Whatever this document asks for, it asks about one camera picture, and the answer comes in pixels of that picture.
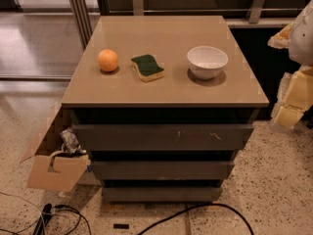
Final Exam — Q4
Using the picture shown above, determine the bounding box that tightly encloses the grey drawer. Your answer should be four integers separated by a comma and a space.
73, 124, 253, 151
92, 161, 235, 180
103, 187, 222, 203

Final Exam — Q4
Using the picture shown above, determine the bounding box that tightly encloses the brown cardboard box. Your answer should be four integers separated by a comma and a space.
21, 103, 90, 192

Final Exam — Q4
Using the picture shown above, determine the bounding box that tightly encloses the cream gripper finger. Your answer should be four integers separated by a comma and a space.
273, 66, 313, 128
267, 23, 293, 49

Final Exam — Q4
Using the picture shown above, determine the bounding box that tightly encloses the grey middle drawer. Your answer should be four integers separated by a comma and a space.
92, 161, 235, 180

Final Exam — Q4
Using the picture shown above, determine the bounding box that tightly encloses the orange fruit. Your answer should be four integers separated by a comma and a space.
98, 49, 118, 72

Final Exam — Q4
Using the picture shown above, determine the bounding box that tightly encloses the grey top drawer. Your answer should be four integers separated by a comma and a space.
73, 124, 253, 151

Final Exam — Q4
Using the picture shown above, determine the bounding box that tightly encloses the black floor cable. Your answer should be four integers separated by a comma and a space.
136, 203, 255, 235

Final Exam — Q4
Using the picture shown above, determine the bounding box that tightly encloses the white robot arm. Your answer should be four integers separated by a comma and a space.
268, 0, 313, 131

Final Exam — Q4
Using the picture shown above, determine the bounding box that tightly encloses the black cable bundle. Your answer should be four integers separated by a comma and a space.
0, 203, 92, 235

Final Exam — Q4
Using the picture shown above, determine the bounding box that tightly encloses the crumpled silver wrapper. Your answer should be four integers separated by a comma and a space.
60, 128, 87, 156

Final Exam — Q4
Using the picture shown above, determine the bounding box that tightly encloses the grey drawer cabinet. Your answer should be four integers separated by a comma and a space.
62, 16, 268, 189

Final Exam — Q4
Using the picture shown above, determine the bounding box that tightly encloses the white bowl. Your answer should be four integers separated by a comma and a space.
187, 46, 228, 80

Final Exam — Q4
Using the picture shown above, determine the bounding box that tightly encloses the grey bottom drawer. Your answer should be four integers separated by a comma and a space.
103, 187, 222, 203

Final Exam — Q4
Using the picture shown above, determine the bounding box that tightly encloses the green yellow sponge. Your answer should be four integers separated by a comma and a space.
131, 54, 165, 82

